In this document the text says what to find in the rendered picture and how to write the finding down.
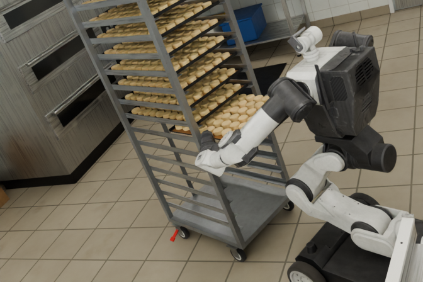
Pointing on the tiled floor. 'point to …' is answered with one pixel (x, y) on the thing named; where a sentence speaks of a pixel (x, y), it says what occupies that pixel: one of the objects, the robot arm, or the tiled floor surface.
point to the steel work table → (271, 29)
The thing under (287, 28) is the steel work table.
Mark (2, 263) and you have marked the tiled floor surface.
